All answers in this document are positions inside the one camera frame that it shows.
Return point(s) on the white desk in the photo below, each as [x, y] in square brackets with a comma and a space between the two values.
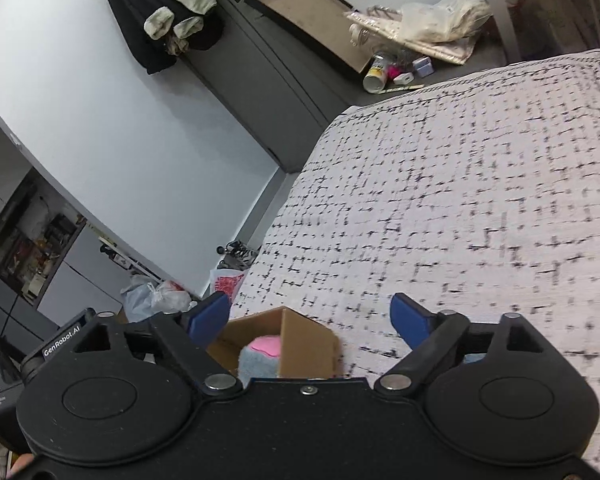
[500, 10]

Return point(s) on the grey pink plush cube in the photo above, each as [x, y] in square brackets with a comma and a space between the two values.
[260, 360]

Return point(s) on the red white printed bag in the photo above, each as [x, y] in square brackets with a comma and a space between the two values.
[227, 285]

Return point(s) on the white black patterned blanket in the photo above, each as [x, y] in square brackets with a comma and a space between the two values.
[455, 185]

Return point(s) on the black hanging jacket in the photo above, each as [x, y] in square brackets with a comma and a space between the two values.
[130, 35]

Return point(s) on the brown board with black frame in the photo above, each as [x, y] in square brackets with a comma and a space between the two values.
[310, 20]

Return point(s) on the white yellow paper tube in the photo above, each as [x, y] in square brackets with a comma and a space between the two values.
[376, 75]

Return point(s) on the grey wardrobe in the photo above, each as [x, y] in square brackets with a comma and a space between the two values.
[280, 100]

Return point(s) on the brown cardboard box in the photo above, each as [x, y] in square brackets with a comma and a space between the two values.
[305, 345]

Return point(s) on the white plastic bag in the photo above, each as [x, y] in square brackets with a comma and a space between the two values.
[172, 297]

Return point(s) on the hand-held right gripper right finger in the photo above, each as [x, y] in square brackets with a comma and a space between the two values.
[410, 317]

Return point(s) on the small white box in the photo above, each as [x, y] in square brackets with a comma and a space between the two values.
[404, 79]

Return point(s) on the white grey shelf cabinet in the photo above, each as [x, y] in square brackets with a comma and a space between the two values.
[80, 270]

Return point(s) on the cream plastic bag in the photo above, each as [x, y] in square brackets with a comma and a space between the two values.
[445, 17]

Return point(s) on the person's left hand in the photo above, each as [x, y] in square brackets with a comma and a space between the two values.
[20, 465]

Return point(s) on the yellow ruler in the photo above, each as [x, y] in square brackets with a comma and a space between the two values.
[402, 89]

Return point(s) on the small lilac box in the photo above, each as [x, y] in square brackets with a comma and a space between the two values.
[422, 66]

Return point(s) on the grey blue plastic bag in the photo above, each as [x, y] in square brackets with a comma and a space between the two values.
[137, 300]

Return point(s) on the white patterned flat bag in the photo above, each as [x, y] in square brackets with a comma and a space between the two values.
[430, 47]

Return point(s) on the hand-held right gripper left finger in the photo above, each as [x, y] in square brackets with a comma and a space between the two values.
[207, 317]

